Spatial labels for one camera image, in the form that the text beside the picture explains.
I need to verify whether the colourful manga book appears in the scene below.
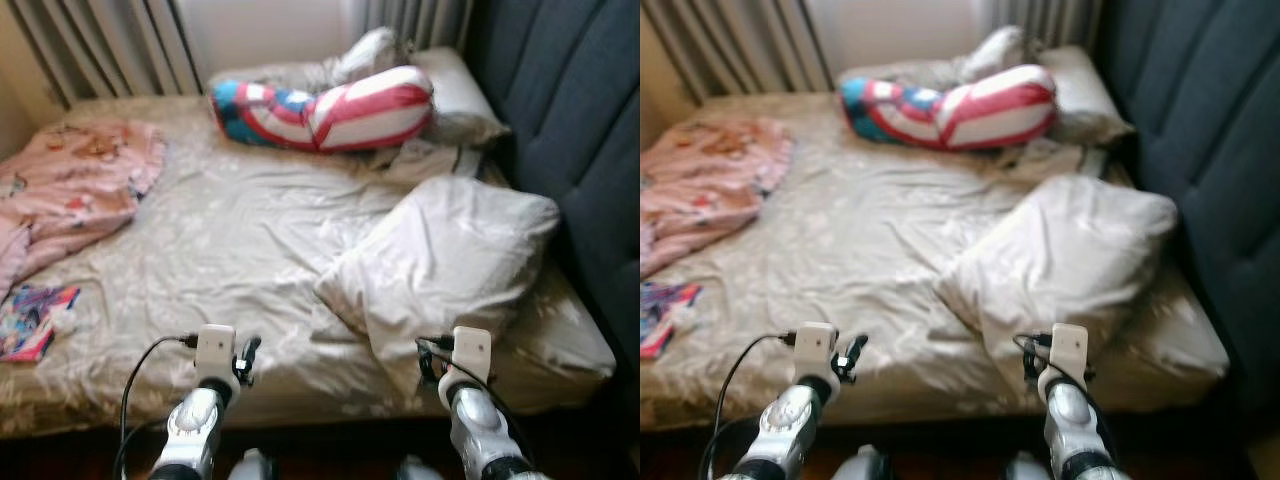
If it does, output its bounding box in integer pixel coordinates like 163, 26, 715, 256
640, 281, 703, 361
0, 283, 83, 363

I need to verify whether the large beige pillow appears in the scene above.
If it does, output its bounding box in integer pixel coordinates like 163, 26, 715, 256
315, 175, 561, 396
935, 175, 1179, 386

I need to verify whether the silver left robot leg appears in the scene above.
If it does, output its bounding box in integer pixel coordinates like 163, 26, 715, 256
830, 445, 891, 480
230, 450, 276, 480

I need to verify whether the beige floral bedsheet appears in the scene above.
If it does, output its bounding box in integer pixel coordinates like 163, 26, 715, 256
0, 95, 616, 439
640, 92, 1231, 433

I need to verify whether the white printed cloth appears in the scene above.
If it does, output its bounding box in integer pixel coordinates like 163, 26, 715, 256
375, 138, 491, 189
1000, 138, 1113, 186

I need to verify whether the pink cartoon print blanket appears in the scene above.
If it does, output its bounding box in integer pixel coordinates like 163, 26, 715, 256
0, 120, 168, 301
640, 118, 796, 281

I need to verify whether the red white blue striped bolster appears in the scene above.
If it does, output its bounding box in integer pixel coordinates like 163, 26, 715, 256
210, 65, 436, 153
840, 65, 1059, 151

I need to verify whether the small beige pillow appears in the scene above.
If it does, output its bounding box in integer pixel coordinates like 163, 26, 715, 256
1035, 45, 1136, 146
405, 45, 511, 151

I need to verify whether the dark blue upholstered headboard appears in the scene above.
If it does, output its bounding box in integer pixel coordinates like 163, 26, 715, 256
1095, 0, 1280, 411
465, 0, 641, 401

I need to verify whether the grey white crumpled blanket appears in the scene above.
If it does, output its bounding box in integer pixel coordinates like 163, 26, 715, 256
208, 27, 416, 96
838, 25, 1041, 93

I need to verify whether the grey pleated curtain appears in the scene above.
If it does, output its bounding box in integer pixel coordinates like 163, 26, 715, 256
8, 0, 206, 109
350, 0, 473, 56
985, 0, 1106, 51
645, 0, 836, 101

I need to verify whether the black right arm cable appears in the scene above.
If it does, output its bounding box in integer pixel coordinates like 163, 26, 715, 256
415, 338, 541, 471
1012, 335, 1121, 466

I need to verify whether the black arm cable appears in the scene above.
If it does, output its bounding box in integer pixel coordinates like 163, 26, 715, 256
115, 335, 201, 480
698, 333, 801, 480
1012, 335, 1121, 466
415, 338, 541, 471

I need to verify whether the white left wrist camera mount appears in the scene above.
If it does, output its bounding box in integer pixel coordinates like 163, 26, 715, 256
195, 324, 238, 379
795, 322, 839, 379

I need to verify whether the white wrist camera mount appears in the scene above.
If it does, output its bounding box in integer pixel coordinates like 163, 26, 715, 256
795, 322, 839, 379
1050, 323, 1089, 379
452, 326, 493, 386
195, 324, 238, 379

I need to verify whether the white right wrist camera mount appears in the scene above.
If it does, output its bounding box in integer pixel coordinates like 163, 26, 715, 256
452, 326, 493, 386
1050, 323, 1089, 379

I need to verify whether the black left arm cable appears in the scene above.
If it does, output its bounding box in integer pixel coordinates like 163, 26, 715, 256
115, 335, 201, 480
698, 333, 801, 480

